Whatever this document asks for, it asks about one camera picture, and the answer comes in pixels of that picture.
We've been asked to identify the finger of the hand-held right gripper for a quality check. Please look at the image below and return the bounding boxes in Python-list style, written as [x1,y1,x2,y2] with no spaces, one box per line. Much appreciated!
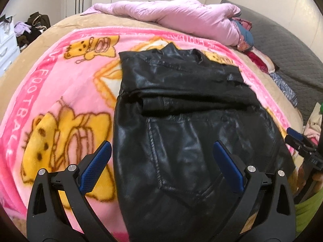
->
[287,127,306,142]
[285,135,316,157]

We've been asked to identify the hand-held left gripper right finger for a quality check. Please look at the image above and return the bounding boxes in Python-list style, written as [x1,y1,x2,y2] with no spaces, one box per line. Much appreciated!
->
[213,140,296,242]

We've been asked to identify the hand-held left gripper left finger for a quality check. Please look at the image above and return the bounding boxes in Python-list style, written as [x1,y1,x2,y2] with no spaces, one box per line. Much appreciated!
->
[26,140,113,242]

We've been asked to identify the black leather trousers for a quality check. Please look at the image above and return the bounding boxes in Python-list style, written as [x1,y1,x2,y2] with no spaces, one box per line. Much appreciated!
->
[112,42,296,242]

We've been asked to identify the dark clothes pile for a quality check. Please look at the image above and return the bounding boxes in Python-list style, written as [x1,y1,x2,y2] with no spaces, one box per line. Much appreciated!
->
[16,26,44,48]

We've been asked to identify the person's right hand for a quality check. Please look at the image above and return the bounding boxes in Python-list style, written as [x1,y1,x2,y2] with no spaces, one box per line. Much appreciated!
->
[296,168,323,202]

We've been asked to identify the cartoon printed cloth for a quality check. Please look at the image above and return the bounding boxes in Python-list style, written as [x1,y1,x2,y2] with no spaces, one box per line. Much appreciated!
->
[303,103,323,143]

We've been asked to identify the blue patterned pillow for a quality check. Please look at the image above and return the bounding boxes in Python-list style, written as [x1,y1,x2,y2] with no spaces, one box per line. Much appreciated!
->
[269,72,298,107]

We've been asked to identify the red patterned pillow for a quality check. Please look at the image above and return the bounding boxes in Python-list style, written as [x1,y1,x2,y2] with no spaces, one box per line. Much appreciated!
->
[245,50,280,74]

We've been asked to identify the grey quilted headboard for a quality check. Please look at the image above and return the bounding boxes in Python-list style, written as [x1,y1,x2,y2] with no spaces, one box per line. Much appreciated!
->
[221,0,323,126]

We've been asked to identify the pink cartoon printed blanket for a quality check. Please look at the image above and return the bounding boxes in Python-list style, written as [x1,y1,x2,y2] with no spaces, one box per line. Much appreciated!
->
[0,26,298,242]

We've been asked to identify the teal floral quilt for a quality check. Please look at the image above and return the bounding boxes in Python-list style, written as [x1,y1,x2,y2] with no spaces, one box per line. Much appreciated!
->
[231,18,254,52]

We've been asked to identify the white drawer chest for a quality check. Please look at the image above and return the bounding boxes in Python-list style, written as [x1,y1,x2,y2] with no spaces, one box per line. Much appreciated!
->
[0,20,21,77]

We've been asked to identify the pink duvet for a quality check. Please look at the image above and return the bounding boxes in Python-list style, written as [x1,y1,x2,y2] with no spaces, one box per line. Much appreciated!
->
[80,0,241,47]

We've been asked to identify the lilac garment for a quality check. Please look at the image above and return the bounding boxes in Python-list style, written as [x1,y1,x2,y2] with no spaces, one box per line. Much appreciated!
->
[14,21,32,34]

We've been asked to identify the brown bag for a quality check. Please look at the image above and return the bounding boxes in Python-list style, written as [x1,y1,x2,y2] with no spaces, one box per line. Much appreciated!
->
[26,12,51,27]

